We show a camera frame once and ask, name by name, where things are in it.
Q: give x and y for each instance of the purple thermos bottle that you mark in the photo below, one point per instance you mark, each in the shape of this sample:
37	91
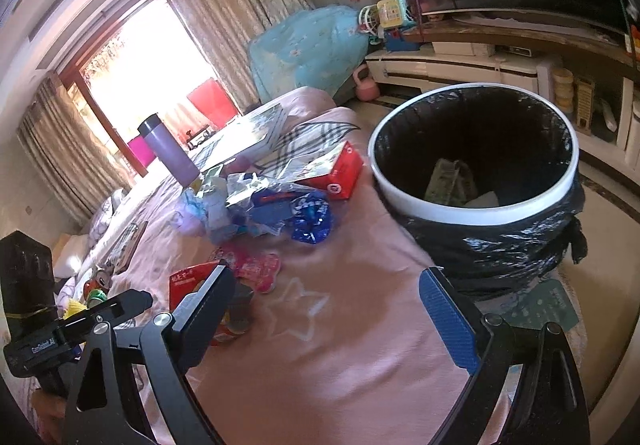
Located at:
170	150

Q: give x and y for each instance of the green patterned card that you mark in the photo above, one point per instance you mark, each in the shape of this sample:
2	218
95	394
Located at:
545	305

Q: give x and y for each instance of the red cardboard box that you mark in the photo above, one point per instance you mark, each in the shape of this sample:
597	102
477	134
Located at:
340	175

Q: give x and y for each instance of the clear plastic bag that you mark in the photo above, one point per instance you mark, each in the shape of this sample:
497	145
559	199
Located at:
255	197

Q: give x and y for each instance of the white remote control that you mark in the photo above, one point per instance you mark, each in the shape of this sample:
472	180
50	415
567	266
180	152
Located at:
608	115

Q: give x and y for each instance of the red cloth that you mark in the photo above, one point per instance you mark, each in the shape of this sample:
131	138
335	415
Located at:
212	100

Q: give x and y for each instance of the yellow teal toy phone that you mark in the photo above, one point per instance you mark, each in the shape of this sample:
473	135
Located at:
392	12

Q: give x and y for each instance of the red snack packet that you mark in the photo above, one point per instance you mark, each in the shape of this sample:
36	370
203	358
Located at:
192	275

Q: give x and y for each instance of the white toy fan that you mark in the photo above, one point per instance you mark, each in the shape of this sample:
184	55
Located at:
369	20

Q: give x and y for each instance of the shiny blue snack wrapper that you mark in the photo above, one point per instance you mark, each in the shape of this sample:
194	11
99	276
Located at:
310	220

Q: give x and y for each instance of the book on sofa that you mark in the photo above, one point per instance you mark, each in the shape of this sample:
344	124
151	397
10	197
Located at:
240	135

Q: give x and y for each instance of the wooden window frame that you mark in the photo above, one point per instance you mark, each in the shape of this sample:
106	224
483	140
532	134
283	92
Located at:
117	12

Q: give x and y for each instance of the pink cartoon wrapper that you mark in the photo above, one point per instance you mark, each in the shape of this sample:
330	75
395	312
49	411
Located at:
255	270

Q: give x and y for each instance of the blue toy base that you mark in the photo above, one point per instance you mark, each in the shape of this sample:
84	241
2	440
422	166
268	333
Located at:
400	42

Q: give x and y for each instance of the white flat box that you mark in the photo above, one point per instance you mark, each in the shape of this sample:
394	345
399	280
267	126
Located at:
460	48

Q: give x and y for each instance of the small wooden rack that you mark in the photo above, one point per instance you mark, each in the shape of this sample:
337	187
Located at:
585	105

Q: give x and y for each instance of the pink kettlebell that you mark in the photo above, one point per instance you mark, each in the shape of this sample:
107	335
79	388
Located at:
365	87

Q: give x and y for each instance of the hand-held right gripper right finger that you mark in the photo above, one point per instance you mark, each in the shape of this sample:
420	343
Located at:
445	320

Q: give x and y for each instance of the white TV cabinet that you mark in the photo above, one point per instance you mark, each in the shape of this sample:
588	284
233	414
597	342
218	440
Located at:
425	70

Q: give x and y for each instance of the blue floral cover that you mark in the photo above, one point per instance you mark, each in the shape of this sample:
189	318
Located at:
310	50

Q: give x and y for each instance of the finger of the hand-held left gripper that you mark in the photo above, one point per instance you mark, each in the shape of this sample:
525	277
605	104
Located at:
112	307

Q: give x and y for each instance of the green milk carton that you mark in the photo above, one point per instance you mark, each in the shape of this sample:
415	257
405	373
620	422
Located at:
447	180

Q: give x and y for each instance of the crumpled pale plastic bag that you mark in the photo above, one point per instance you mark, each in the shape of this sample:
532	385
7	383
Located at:
197	215

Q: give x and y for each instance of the white patterned bedding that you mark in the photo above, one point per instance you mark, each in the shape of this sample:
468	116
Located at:
95	225

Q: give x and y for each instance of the white tissue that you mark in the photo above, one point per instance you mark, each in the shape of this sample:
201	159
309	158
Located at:
484	199

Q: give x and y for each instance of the white trash bin black liner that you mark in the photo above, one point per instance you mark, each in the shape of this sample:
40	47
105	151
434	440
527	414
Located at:
500	245

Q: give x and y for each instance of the pink blanket with plaid heart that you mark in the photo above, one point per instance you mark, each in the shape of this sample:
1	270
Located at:
350	305

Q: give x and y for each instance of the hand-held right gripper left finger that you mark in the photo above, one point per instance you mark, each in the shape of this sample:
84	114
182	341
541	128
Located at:
205	297

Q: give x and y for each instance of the beige patterned curtain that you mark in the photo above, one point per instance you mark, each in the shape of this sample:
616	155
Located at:
235	0
65	150

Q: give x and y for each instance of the stacked yellow containers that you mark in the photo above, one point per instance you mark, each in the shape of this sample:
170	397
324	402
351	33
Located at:
563	87

